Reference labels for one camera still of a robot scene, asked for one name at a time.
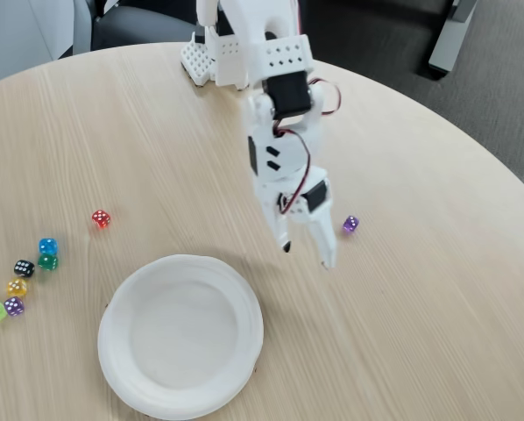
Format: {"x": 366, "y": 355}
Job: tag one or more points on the dark green translucent dice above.
{"x": 47, "y": 262}

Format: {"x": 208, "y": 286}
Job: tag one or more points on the yellow translucent dice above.
{"x": 16, "y": 287}

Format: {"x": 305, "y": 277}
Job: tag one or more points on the black upholstered seat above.
{"x": 411, "y": 39}

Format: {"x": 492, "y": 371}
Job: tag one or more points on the red translucent dice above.
{"x": 101, "y": 219}

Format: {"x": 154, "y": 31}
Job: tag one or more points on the pale grey cabinet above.
{"x": 21, "y": 35}

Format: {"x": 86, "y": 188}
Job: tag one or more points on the purple translucent dice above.
{"x": 14, "y": 306}
{"x": 351, "y": 224}

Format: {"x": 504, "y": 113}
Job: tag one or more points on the black dice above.
{"x": 24, "y": 268}

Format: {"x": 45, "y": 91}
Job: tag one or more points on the dark grey chair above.
{"x": 130, "y": 30}

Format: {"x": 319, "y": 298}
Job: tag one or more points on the white paper plate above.
{"x": 181, "y": 337}

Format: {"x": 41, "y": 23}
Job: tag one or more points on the grey desk leg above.
{"x": 450, "y": 39}

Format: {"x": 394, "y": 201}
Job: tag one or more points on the blue translucent dice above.
{"x": 47, "y": 246}

